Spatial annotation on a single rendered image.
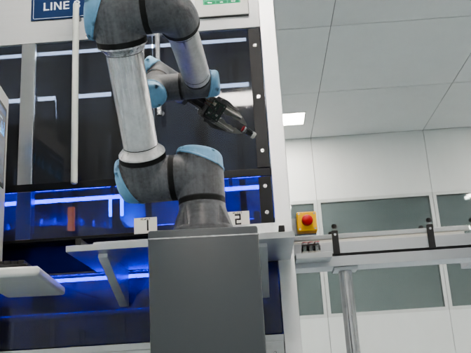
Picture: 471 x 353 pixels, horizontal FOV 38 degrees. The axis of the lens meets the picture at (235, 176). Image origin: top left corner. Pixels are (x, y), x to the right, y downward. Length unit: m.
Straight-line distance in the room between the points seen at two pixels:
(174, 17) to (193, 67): 0.24
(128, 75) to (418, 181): 6.09
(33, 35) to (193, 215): 1.50
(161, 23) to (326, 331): 5.77
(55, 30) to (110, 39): 1.35
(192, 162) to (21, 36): 1.43
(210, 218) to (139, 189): 0.20
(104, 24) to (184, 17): 0.18
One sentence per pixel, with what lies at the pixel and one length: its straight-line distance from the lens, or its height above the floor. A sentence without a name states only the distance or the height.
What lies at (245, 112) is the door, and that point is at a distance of 2.64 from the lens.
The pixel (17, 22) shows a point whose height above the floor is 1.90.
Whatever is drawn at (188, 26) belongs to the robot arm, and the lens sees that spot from 1.59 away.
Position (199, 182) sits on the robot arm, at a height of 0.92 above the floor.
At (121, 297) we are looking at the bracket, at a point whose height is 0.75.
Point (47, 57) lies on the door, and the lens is 2.87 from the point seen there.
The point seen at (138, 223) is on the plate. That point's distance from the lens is 2.54.
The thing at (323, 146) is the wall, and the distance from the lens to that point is 7.47.
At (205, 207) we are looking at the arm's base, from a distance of 1.63.
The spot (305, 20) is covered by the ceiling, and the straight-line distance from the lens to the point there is 5.14.
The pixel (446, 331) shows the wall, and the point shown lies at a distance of 7.27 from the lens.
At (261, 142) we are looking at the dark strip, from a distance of 2.59.
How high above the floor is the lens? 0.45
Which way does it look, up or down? 17 degrees up
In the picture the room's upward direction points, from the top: 3 degrees counter-clockwise
